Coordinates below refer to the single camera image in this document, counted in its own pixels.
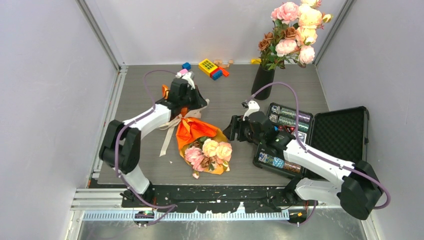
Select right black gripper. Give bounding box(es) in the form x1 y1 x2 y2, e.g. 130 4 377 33
223 115 265 145

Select cream printed ribbon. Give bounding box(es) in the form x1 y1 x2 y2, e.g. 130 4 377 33
158 98 210 157

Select orange flower bouquet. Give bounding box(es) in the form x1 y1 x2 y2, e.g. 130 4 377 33
171 117 233 179

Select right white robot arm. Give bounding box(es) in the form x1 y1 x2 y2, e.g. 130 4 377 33
223 100 391 220

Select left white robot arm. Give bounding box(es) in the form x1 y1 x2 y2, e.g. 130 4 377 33
98 71 209 207

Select black vase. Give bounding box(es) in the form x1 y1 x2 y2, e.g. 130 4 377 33
251 65 275 100

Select pink flowers in vase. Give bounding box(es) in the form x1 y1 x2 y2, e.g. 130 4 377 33
258 0 334 71

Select pink metronome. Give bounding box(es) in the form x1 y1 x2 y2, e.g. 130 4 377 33
176 68 189 78

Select blue toy block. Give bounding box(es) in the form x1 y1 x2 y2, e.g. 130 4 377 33
181 62 192 71

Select yellow toy block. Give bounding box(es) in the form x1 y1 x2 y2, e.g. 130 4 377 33
198 58 218 76

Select red blue toy blocks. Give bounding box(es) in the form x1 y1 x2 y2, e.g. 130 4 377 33
209 67 230 81

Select wooden toy pieces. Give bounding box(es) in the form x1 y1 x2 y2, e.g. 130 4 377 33
213 59 234 69

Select small yellow toy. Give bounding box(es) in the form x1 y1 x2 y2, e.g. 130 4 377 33
250 58 262 65

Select black poker chip case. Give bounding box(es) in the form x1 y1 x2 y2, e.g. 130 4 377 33
266 102 370 163

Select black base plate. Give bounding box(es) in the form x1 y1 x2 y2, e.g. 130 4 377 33
120 185 314 214

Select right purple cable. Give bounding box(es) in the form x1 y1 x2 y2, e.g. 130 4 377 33
245 81 392 228

